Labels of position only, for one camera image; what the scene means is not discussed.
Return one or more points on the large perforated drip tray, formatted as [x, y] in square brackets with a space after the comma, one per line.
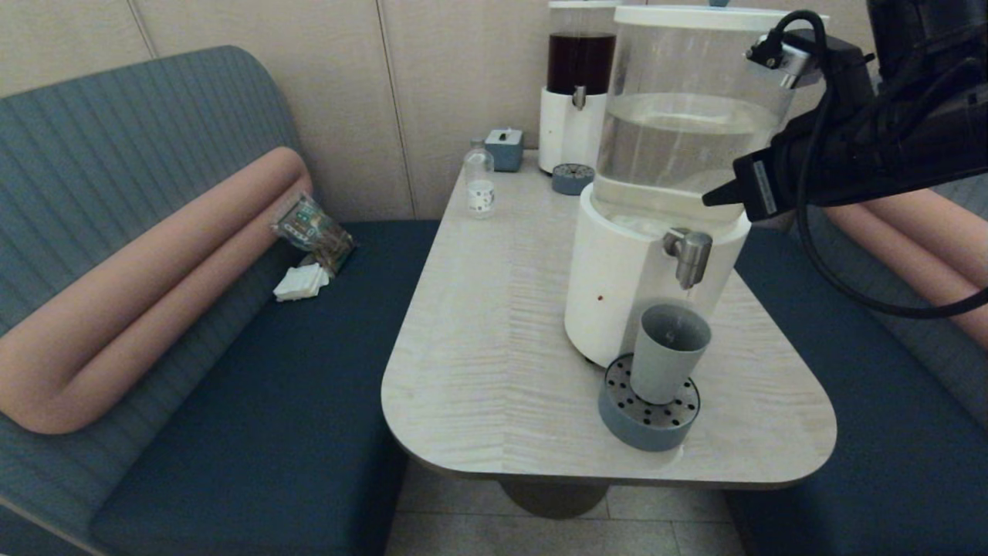
[617, 421]

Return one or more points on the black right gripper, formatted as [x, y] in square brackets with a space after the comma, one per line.
[872, 154]

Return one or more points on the small perforated drip tray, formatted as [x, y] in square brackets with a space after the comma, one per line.
[571, 181]

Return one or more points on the crinkled snack bag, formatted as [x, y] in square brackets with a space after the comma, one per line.
[316, 234]

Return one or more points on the dark round table pedestal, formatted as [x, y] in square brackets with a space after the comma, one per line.
[552, 498]

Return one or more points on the large clear water dispenser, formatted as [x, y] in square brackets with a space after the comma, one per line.
[617, 278]

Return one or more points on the dark blue seat cushion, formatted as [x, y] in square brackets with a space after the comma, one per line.
[293, 401]
[888, 463]

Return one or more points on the grey plastic cup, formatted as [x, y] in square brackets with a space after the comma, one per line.
[664, 363]

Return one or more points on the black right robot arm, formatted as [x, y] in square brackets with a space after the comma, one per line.
[934, 38]

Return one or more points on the small steel dispenser tap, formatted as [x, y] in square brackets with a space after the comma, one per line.
[578, 96]

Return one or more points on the white water dispenser lid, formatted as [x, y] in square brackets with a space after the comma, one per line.
[679, 17]

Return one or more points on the large steel dispenser tap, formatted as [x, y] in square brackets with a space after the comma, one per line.
[691, 259]

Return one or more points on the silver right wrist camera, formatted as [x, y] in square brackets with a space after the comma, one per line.
[791, 60]

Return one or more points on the blue-grey ribbed sofa backrest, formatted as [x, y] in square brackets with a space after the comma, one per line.
[949, 363]
[116, 139]

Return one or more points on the blue-grey tissue box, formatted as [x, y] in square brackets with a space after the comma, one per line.
[505, 149]

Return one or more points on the clear bottle white label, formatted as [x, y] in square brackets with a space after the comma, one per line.
[479, 195]

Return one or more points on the dark tea dispenser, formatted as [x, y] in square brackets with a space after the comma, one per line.
[562, 130]

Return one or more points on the white folded napkin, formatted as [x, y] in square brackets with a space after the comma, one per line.
[301, 283]

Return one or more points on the pink sofa bolster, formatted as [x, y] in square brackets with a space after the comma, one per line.
[918, 247]
[139, 309]

